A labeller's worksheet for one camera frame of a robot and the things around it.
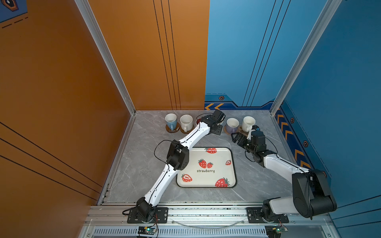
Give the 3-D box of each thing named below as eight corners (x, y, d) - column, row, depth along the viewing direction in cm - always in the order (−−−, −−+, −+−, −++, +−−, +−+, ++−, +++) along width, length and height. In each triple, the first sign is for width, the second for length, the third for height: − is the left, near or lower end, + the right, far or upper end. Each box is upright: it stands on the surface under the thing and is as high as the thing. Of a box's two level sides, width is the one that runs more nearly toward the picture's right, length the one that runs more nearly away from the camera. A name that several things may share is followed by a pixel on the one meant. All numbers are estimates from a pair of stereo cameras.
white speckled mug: (180, 136, 107) (179, 127, 99) (181, 123, 115) (180, 114, 107) (192, 136, 107) (192, 127, 99) (192, 123, 115) (192, 114, 107)
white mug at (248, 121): (240, 133, 109) (244, 124, 100) (238, 125, 114) (242, 115, 105) (251, 133, 109) (256, 124, 100) (249, 125, 114) (253, 115, 105)
